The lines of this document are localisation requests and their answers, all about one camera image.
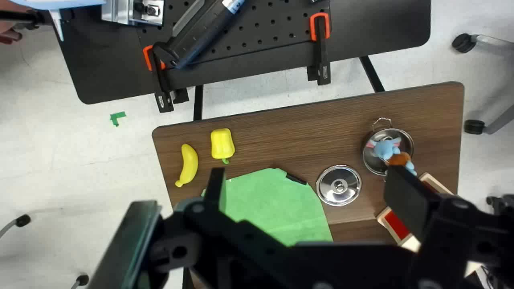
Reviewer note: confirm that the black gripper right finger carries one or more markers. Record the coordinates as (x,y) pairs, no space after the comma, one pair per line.
(409,201)

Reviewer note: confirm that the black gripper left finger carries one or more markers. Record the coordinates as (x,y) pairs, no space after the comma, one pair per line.
(215,186)

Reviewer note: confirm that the green towel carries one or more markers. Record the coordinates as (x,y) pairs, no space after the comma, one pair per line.
(274,202)

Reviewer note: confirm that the wooden box with red side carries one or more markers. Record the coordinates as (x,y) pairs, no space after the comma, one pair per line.
(395,221)

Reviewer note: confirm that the yellow toy banana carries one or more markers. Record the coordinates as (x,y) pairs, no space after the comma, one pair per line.
(189,162)

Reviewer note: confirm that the yellow toy bell pepper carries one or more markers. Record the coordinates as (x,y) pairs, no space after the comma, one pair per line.
(223,143)

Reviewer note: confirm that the silver metal pot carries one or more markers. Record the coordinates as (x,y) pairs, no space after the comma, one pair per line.
(374,160)

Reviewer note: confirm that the blue plush toy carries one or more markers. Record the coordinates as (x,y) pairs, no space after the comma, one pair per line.
(387,146)

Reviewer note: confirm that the silver metal cup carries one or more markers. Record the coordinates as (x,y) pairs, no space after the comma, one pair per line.
(338,186)

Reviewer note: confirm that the black chair caster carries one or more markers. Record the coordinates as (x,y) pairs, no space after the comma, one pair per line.
(475,127)
(24,220)
(464,42)

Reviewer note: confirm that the black orange bar clamp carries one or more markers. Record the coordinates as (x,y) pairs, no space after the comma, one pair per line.
(321,50)
(162,80)

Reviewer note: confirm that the green floor tape mark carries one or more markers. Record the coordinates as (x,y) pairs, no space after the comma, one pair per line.
(117,117)

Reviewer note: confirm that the black bar with blue tip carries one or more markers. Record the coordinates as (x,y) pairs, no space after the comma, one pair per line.
(210,29)

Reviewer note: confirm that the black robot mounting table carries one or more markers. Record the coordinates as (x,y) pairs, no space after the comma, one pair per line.
(102,64)

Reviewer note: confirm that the silver aluminium block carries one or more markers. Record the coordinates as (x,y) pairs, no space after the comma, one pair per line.
(130,9)

